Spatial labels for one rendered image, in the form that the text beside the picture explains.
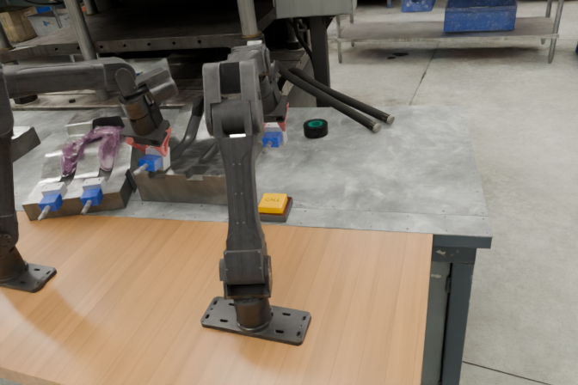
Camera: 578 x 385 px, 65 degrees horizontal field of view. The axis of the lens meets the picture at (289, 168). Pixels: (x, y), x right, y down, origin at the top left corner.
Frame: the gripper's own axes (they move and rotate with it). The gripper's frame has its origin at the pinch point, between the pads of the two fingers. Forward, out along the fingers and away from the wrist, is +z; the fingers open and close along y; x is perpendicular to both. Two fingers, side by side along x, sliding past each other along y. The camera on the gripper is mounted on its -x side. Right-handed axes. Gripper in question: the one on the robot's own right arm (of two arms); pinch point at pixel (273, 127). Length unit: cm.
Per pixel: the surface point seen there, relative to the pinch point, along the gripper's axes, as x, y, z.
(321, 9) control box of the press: -72, -2, 20
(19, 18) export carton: -352, 463, 219
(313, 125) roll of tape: -17.8, -4.6, 22.4
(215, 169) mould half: 12.9, 13.8, 0.5
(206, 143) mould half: -1.0, 22.8, 8.2
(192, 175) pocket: 13.3, 21.3, 3.1
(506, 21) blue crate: -275, -117, 209
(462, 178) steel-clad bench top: 5, -48, 15
